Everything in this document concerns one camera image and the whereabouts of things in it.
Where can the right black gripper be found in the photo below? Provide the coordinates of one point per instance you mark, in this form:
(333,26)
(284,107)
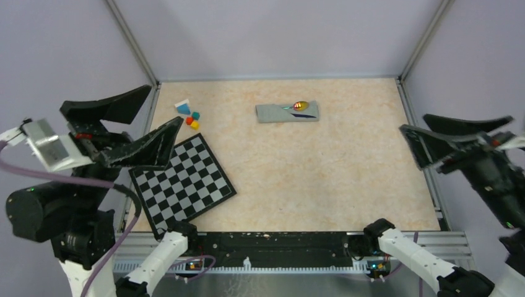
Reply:
(425,145)

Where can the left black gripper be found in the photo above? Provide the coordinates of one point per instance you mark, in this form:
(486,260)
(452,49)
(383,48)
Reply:
(155,148)

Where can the grey cloth napkin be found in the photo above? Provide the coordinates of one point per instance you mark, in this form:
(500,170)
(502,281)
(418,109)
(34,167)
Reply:
(273,113)

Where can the iridescent purple spoon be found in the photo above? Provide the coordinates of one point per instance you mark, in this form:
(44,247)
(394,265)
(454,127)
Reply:
(298,106)

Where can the iridescent purple knife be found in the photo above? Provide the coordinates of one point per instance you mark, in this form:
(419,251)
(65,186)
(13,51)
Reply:
(306,116)

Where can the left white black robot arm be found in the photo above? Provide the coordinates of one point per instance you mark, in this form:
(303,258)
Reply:
(65,210)

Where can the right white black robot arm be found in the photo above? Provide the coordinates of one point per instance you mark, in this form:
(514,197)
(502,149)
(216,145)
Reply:
(505,199)

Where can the blue white wedge block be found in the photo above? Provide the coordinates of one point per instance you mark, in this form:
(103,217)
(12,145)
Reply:
(183,107)

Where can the yellow cube block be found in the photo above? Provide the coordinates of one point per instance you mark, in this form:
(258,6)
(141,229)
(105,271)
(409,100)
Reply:
(195,125)

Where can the black grey checkerboard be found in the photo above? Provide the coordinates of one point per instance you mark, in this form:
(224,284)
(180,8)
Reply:
(191,184)

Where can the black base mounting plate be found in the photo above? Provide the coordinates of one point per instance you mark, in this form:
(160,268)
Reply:
(284,249)

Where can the left aluminium corner post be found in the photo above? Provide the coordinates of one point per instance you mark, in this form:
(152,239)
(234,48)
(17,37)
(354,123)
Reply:
(131,41)

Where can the aluminium corner post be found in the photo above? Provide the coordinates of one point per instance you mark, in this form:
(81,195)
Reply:
(131,41)
(441,11)

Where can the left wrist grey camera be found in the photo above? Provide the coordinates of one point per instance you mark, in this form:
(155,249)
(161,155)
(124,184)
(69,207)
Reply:
(55,152)

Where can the right aluminium corner post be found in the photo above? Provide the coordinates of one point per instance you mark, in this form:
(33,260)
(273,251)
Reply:
(441,11)

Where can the aluminium front frame rail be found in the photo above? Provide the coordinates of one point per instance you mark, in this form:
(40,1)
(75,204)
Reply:
(287,268)

